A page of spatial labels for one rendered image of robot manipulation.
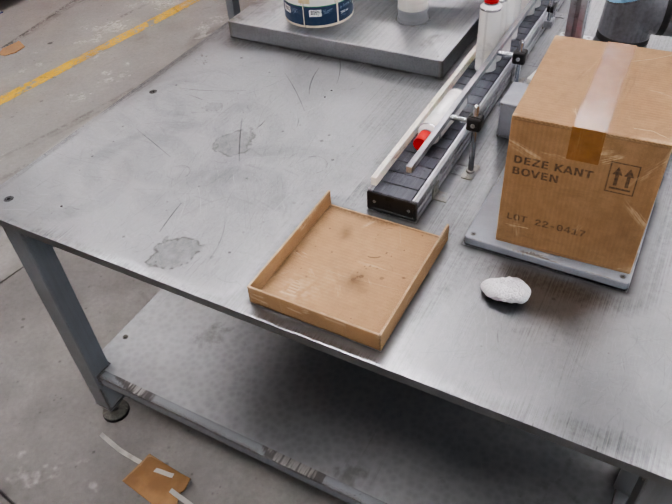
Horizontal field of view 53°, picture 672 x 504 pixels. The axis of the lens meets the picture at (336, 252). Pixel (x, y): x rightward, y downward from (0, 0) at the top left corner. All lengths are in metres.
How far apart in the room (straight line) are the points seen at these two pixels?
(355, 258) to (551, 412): 0.45
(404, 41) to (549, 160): 0.83
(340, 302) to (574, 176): 0.45
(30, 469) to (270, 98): 1.25
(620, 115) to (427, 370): 0.50
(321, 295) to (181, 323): 0.91
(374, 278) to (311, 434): 0.64
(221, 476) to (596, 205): 1.28
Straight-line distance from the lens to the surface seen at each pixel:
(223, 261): 1.30
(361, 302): 1.19
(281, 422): 1.78
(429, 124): 1.44
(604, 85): 1.23
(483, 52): 1.71
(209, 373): 1.91
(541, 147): 1.14
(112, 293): 2.55
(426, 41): 1.89
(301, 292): 1.21
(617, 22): 1.68
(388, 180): 1.37
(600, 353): 1.17
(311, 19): 1.98
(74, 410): 2.26
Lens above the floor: 1.71
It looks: 43 degrees down
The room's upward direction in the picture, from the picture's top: 5 degrees counter-clockwise
